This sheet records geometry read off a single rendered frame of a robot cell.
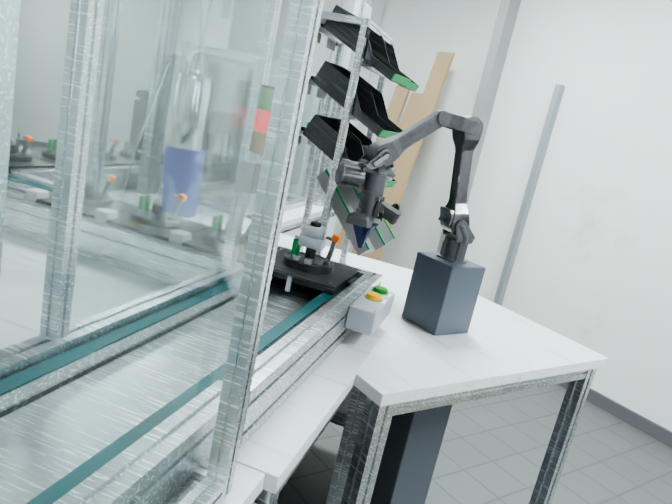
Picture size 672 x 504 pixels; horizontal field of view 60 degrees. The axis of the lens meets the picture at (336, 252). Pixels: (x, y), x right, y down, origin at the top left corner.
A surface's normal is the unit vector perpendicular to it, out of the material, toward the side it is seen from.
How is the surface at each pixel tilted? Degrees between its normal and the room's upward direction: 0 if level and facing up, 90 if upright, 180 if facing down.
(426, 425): 90
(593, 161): 90
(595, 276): 90
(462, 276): 90
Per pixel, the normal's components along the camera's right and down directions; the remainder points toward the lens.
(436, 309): -0.80, -0.03
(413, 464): 0.57, 0.31
